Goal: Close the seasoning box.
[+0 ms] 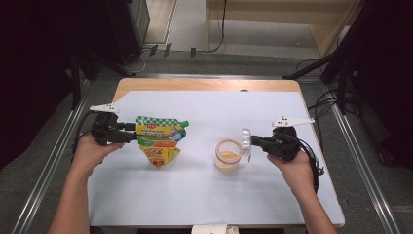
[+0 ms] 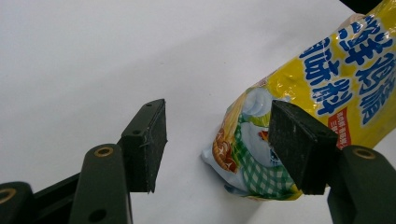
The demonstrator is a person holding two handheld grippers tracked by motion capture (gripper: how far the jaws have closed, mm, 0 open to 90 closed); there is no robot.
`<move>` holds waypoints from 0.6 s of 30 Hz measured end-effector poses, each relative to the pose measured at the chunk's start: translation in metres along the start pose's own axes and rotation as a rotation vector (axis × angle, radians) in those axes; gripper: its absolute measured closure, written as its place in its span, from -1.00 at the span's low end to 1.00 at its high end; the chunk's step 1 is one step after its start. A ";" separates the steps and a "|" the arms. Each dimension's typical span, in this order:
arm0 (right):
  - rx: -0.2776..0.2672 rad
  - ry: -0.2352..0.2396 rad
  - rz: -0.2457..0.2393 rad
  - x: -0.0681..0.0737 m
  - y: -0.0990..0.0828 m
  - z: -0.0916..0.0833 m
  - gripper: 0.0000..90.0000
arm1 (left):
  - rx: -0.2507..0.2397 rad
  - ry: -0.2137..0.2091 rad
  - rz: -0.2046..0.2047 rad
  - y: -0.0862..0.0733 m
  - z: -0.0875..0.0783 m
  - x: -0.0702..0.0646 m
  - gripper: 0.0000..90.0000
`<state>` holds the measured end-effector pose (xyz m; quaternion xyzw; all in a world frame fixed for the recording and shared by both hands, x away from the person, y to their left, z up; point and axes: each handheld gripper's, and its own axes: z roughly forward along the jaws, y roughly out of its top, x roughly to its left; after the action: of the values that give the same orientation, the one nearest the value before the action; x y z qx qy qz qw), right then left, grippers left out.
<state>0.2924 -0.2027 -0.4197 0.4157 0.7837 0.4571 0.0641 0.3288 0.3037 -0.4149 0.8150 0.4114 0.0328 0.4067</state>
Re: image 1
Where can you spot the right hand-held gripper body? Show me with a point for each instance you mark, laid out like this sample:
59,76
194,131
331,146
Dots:
284,144

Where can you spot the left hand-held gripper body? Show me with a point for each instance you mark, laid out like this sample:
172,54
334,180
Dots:
104,130

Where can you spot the green and yellow spout pouch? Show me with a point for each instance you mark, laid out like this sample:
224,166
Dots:
159,136

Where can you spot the glass jar with beige lid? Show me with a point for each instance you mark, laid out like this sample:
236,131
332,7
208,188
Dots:
229,159

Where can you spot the person's left hand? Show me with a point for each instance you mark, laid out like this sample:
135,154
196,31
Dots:
87,156

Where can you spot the person's right hand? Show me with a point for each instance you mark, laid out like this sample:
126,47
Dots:
297,175

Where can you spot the black metal stand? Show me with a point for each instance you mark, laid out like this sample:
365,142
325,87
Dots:
76,81

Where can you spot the black tape strip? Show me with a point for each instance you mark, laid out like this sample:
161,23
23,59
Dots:
168,49
193,52
153,50

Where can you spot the white table mat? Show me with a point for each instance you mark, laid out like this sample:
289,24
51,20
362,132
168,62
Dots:
195,198

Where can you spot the black tripod stand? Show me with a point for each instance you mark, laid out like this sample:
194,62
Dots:
328,61

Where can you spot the black cabinet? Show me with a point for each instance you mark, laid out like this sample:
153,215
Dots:
130,29

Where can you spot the light wooden shelf unit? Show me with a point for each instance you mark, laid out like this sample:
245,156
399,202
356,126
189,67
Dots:
324,32

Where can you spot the metal floor rail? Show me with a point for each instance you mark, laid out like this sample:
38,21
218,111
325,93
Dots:
211,76
42,182
363,169

